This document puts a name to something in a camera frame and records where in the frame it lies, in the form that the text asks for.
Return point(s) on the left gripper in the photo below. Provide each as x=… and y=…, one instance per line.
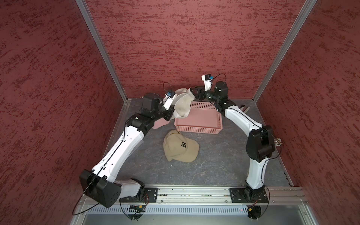
x=169, y=112

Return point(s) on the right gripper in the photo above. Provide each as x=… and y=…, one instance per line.
x=201, y=90

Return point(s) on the pink baseball cap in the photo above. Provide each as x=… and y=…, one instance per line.
x=159, y=123

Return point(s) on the cream white baseball cap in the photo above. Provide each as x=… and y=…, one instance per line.
x=181, y=101

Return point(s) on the pink plastic basket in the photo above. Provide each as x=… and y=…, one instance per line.
x=203, y=118

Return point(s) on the beige baseball cap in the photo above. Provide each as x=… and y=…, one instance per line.
x=180, y=148

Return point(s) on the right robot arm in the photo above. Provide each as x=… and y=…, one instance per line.
x=260, y=138

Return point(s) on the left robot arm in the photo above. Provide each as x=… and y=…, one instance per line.
x=99, y=182

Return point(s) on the stapler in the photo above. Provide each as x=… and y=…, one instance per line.
x=244, y=108

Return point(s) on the pens in cup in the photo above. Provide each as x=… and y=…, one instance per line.
x=278, y=142

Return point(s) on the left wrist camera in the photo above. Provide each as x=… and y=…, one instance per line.
x=169, y=98

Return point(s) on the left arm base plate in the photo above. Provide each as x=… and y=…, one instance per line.
x=145, y=195

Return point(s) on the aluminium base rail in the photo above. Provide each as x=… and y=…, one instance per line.
x=220, y=195

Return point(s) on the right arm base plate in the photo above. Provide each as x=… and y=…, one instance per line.
x=239, y=195

